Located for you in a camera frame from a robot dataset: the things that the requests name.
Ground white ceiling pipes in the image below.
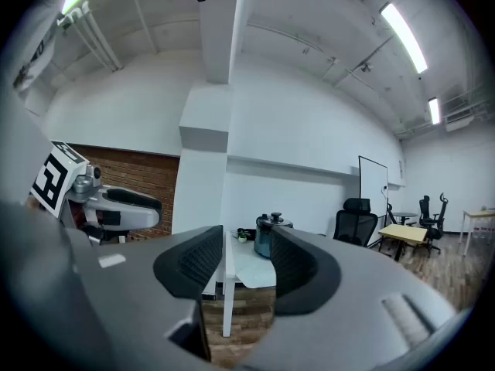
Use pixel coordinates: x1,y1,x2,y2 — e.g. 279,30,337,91
70,9,124,73

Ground whiteboard on black stand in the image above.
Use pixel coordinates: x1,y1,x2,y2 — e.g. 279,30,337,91
357,155,390,247

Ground large black office chair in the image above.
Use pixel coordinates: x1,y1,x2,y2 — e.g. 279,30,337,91
333,197,379,247

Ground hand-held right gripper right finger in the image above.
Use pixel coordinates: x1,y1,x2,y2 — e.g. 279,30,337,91
239,225,467,371

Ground white table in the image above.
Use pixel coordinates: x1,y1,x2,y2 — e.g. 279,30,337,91
216,229,279,339

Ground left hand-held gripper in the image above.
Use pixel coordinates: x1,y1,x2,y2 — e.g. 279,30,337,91
27,140,164,247

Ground round black table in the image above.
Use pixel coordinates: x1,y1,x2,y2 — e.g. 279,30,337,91
391,211,419,228

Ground metal pot lid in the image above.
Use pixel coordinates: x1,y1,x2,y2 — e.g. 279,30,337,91
255,211,295,234

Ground small black office chair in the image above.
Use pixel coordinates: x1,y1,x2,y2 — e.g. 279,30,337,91
434,192,450,243
418,195,442,255

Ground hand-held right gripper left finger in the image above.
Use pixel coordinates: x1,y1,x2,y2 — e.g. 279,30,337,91
67,225,224,371

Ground white desk with wooden top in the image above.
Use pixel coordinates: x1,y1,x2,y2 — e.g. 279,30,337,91
459,208,495,251

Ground white air conditioner unit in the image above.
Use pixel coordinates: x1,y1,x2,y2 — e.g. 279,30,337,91
444,114,475,133

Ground black cooking pot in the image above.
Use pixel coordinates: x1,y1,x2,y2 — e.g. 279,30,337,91
252,226,274,261

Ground light wooden table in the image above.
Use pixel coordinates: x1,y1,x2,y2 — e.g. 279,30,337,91
377,223,428,263

